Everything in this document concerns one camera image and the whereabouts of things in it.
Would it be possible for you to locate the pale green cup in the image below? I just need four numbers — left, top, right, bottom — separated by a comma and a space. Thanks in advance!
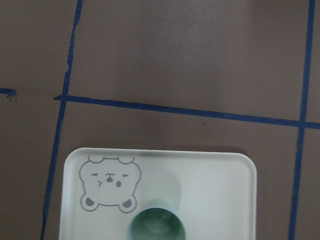
127, 199, 186, 240

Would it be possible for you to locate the white bear tray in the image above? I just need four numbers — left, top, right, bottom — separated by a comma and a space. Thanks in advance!
59, 147, 257, 240

